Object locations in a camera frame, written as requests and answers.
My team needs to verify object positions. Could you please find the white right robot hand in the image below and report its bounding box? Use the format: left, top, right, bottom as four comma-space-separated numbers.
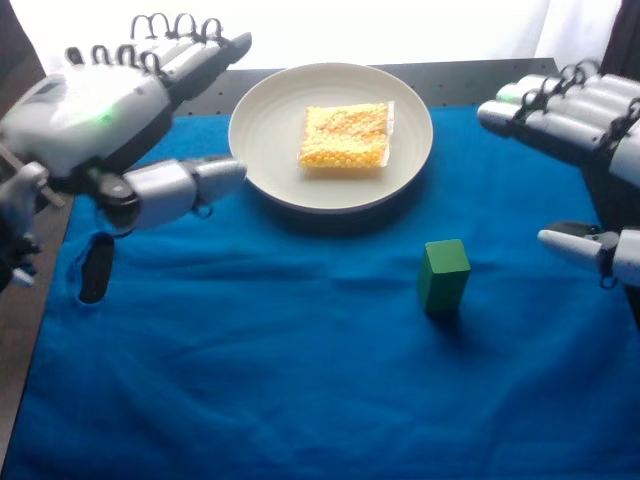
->
477, 58, 640, 291

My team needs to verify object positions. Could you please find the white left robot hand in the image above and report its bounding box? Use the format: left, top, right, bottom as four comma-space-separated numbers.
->
0, 13, 254, 236

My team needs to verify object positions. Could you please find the green rectangular block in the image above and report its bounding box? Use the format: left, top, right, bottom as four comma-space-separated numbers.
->
417, 238, 472, 315

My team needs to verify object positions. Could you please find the bag of yellow beads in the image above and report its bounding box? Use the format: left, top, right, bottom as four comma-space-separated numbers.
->
297, 101, 396, 180

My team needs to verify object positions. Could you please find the white round plate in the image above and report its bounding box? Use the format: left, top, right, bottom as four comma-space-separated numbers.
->
228, 62, 435, 217

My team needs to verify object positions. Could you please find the dark curtain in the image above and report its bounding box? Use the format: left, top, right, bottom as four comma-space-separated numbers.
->
598, 0, 640, 81
0, 0, 49, 89

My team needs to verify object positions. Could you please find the white curtain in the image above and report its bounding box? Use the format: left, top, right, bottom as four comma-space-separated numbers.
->
12, 0, 624, 76

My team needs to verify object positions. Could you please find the blue cloth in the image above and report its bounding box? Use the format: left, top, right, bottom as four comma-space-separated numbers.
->
0, 104, 640, 480

